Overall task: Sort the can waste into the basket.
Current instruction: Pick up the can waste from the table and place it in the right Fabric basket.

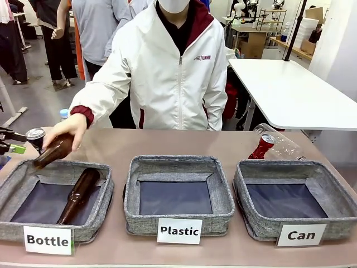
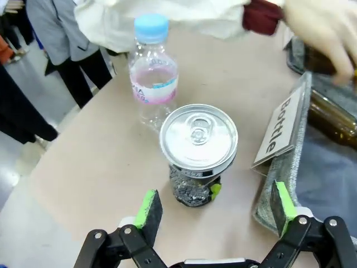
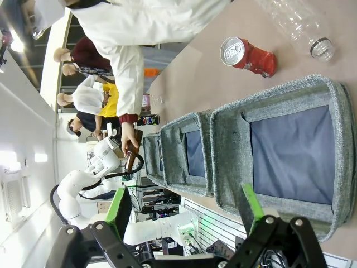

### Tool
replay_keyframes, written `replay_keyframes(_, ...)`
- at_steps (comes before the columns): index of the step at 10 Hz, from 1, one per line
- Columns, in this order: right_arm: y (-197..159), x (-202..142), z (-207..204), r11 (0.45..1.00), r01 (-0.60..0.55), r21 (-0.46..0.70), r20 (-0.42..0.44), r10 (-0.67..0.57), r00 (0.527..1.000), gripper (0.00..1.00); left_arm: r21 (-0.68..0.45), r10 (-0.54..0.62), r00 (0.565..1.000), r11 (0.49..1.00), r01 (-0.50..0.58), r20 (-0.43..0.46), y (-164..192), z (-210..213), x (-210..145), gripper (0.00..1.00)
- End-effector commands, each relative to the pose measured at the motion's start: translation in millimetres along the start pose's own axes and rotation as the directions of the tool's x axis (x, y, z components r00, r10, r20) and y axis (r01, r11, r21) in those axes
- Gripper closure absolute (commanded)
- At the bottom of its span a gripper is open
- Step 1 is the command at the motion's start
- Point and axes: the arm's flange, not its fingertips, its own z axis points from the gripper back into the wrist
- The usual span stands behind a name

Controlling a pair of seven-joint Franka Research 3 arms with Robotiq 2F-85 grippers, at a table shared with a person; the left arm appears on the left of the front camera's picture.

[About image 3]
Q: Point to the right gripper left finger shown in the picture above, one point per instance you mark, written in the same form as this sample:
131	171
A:
118	206

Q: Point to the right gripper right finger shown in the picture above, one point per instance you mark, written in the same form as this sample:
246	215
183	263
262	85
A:
252	206

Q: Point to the brown glass bottle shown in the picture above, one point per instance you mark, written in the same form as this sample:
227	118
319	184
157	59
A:
131	160

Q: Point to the black Pepsi can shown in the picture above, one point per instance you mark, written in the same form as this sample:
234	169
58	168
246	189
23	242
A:
149	120

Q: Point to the plastic bottle with pink label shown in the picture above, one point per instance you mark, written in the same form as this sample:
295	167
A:
146	100

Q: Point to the crushed red soda can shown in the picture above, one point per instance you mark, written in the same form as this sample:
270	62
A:
256	57

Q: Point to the clear plastic bottle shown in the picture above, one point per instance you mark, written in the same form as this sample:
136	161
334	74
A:
295	19

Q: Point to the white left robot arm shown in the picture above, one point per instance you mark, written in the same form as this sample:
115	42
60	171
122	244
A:
69	201

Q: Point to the person's right forearm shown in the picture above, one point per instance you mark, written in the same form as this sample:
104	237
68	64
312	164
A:
128	83

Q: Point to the grey fabric can basket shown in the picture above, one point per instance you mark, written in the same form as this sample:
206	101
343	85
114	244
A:
231	156

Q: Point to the grey fabric bottle basket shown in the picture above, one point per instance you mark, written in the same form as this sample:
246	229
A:
152	156

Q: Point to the grey fabric plastic basket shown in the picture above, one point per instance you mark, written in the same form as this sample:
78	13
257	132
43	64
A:
174	145

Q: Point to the person's right hand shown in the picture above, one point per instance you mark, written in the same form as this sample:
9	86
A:
127	134

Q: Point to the white slotted panel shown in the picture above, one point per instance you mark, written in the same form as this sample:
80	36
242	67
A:
220	226

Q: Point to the black electronics rack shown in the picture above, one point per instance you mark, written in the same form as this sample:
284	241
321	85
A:
160	206

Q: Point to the person with grey cap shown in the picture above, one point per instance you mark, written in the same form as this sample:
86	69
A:
83	121

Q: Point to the person in yellow shirt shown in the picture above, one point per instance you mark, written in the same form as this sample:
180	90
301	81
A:
110	100

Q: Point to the mannequin in white shirt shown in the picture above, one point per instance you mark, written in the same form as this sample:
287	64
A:
87	96

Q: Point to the orange object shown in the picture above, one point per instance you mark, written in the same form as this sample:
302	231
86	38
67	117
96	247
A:
152	72

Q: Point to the mannequin in dark red garment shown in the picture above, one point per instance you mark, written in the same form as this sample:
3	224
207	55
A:
89	53

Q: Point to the person in white jacket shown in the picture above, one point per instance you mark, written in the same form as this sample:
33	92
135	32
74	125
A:
139	19

